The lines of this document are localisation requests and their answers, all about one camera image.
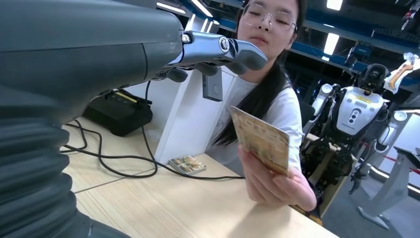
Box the grey USB hub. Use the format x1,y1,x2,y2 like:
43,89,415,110
202,67,224,103

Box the person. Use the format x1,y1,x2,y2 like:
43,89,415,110
205,0,317,213

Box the black remote controller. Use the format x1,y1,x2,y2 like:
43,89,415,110
83,89,153,137

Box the white desk shelf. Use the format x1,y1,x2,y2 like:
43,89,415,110
124,65,238,165

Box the black desk cable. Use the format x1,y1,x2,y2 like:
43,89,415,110
60,119,159,179

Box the stack of hotel cards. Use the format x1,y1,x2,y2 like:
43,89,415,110
169,155,207,176

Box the red barrier strip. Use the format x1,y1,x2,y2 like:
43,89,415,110
361,143,420,175

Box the grey floor stand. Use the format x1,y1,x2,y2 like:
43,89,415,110
358,146,420,231

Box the long black cable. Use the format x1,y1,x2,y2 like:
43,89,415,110
141,80,246,180

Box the clear eyeglasses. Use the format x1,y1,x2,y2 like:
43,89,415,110
243,3,298,34

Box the black office chair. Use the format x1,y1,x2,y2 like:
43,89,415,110
298,100,315,127

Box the autumn print hotel card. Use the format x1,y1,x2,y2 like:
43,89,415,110
229,106,291,178

